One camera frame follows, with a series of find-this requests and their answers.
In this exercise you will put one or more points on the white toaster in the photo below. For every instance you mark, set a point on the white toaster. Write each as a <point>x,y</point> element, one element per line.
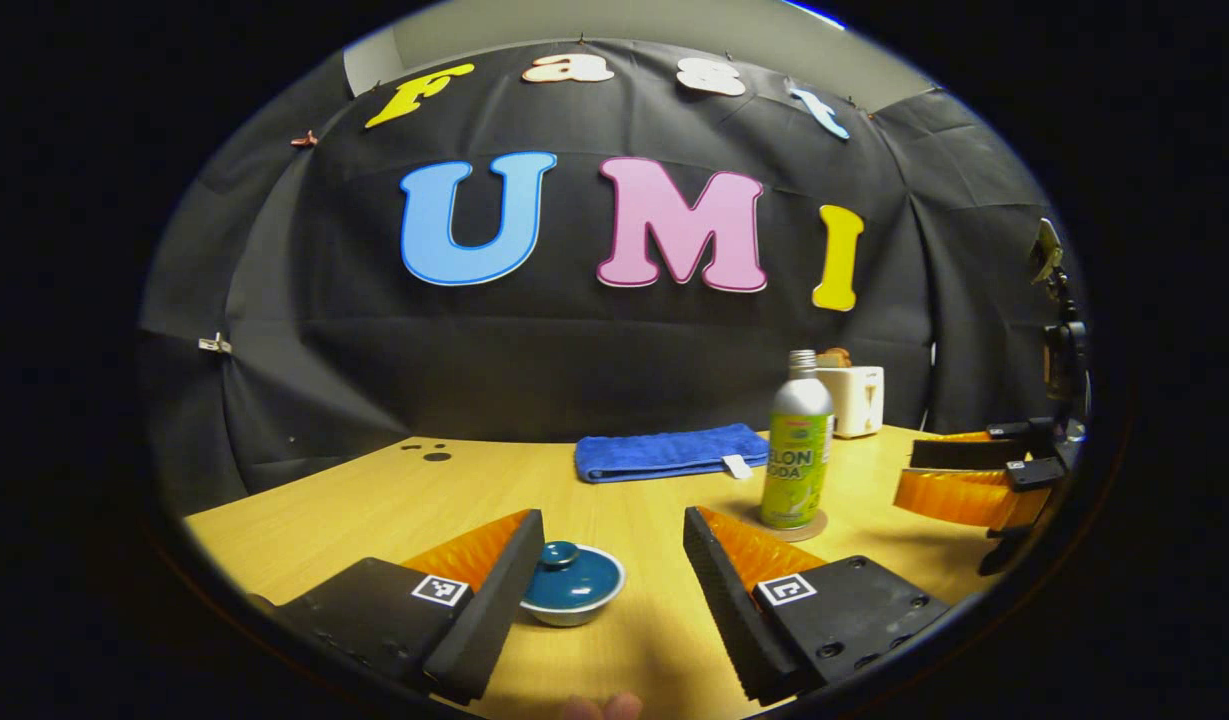
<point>859,400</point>

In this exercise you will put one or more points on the white teacup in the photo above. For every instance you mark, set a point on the white teacup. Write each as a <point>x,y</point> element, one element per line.
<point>574,615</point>

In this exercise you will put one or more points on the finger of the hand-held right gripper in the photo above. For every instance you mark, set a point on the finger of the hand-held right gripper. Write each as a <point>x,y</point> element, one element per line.
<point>959,497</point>
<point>964,453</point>

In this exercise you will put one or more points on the folded blue towel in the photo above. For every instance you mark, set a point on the folded blue towel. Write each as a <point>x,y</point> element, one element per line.
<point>664,452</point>

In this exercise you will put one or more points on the red cloth clip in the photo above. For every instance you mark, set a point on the red cloth clip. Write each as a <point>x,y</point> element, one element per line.
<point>304,139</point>

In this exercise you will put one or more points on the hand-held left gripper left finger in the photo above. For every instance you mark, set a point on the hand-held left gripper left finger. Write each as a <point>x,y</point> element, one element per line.
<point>494,600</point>

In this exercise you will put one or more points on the metal cloth clip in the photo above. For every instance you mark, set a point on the metal cloth clip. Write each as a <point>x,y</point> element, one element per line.
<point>214,345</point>

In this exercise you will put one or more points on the silver green water bottle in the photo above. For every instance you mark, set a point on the silver green water bottle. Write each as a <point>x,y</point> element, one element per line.
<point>799,450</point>

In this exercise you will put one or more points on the toast slice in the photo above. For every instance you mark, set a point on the toast slice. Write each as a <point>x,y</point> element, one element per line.
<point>834,357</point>

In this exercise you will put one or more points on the round brown coaster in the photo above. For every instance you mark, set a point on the round brown coaster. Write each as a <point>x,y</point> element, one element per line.
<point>819,527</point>

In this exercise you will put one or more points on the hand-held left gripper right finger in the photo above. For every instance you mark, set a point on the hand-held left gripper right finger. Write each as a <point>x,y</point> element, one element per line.
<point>719,590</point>

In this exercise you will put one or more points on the black backdrop cloth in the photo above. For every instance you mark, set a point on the black backdrop cloth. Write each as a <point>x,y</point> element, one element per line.
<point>574,350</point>

